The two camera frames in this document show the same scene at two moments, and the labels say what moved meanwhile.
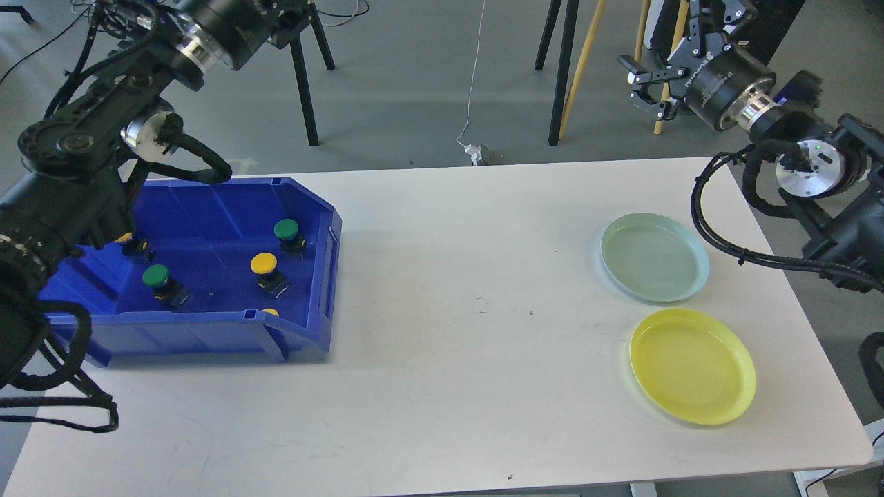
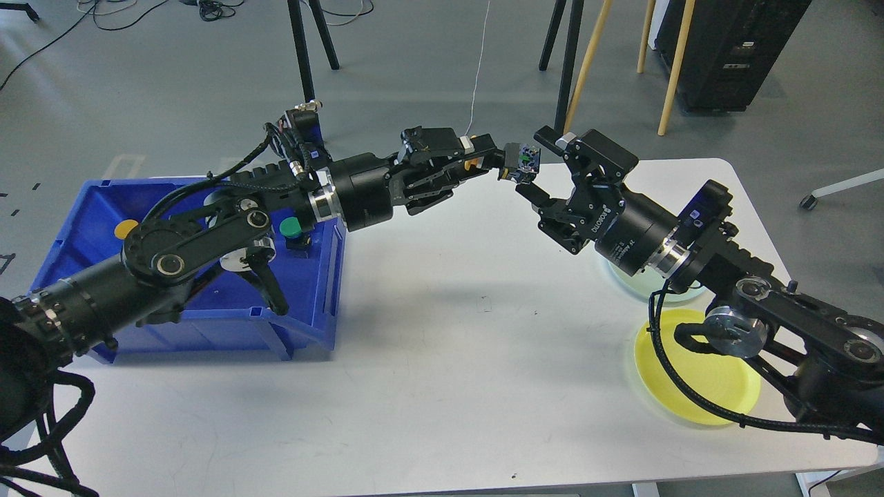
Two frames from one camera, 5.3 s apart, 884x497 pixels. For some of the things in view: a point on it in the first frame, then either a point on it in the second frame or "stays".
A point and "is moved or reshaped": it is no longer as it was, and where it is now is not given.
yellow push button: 263,263 is moved or reshaped
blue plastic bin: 200,271 stays
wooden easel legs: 588,47 stays
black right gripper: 717,70 to 626,228
